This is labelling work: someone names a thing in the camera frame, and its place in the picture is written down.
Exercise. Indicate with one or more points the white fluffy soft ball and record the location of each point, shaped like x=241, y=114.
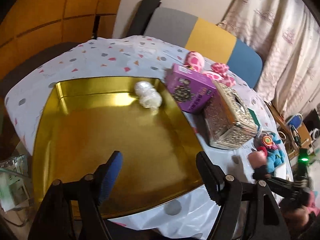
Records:
x=148, y=95

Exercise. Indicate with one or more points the pink spotted plush toy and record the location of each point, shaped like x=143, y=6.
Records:
x=218, y=71

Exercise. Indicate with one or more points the pink soft sock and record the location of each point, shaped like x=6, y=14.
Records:
x=257, y=160

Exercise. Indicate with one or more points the blue plush toy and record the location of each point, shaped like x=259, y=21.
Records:
x=275, y=156

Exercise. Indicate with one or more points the pink patterned curtain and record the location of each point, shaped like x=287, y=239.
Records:
x=285, y=34

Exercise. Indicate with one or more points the purple snack box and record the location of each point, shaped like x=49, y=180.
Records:
x=190, y=89

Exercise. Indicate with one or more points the rainbow lollipop toy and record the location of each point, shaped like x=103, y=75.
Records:
x=267, y=141

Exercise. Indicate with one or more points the silver ornate tissue box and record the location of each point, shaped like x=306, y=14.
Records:
x=228, y=121

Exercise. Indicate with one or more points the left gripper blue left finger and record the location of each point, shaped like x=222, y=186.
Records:
x=105, y=177

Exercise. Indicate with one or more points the green yellow sponge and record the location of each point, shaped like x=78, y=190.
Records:
x=255, y=119

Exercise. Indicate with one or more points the wooden side table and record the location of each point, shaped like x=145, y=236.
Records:
x=290, y=145

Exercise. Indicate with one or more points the wooden cabinet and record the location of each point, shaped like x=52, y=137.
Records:
x=32, y=26

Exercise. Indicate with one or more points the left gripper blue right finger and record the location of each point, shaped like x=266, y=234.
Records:
x=218, y=187

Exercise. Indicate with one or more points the gold metal tin box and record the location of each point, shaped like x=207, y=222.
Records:
x=85, y=120

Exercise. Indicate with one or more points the blue folding chair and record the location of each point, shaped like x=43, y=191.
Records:
x=295, y=121

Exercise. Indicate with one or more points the patterned plastic tablecloth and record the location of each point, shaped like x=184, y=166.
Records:
x=193, y=213

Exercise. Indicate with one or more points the grey yellow blue chair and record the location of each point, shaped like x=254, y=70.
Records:
x=194, y=33

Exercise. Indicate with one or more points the person's right hand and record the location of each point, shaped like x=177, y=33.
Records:
x=299, y=219

